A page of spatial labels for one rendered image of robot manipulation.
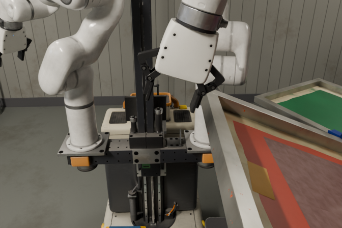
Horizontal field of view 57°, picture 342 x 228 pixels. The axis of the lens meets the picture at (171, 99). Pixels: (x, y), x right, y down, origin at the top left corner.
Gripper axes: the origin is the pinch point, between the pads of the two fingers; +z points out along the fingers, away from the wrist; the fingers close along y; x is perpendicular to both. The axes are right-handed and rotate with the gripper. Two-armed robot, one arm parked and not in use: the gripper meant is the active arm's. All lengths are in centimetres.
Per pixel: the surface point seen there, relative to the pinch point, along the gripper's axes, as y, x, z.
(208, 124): -12.0, -10.2, 8.2
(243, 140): -22.0, -10.6, 10.2
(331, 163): -51, -16, 13
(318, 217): -33.4, 10.4, 11.3
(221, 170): -12.2, 8.3, 7.5
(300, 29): -163, -311, 7
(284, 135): -38.8, -23.4, 11.7
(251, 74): -130, -309, 75
